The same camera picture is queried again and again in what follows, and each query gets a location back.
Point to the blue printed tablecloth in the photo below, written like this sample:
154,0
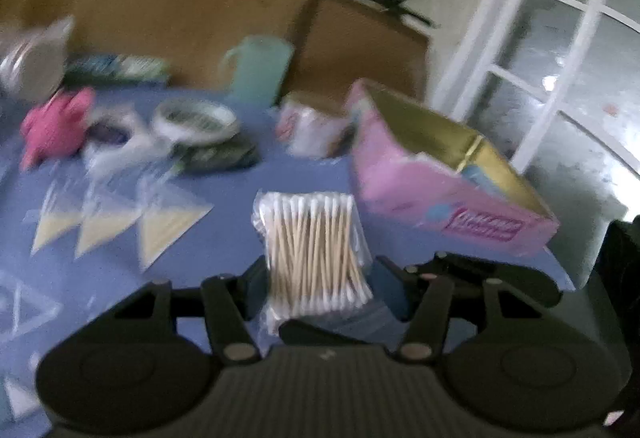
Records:
210,218

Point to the pack of cotton swabs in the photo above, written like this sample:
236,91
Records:
315,253

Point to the dark green packet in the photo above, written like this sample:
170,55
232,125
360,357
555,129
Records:
222,156

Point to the white round container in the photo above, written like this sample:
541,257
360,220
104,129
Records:
195,118

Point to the small red white can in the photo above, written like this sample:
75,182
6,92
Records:
310,127

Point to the pink plush toy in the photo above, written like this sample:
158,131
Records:
55,123

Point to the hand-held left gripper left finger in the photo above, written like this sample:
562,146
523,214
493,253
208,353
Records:
256,287

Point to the green toothpaste box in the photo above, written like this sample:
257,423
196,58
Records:
116,68

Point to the teal plastic cup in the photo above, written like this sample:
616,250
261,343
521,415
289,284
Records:
256,70

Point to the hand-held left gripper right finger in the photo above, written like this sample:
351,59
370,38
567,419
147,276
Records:
391,290

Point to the bagged stack of paper cups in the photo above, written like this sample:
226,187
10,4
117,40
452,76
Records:
31,60

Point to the white and blue packet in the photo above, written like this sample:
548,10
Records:
112,135

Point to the white door frame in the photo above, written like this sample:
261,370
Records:
520,67

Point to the black tape cross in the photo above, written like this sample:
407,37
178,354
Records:
400,3

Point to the pink cardboard box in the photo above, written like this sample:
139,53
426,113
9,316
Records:
440,178

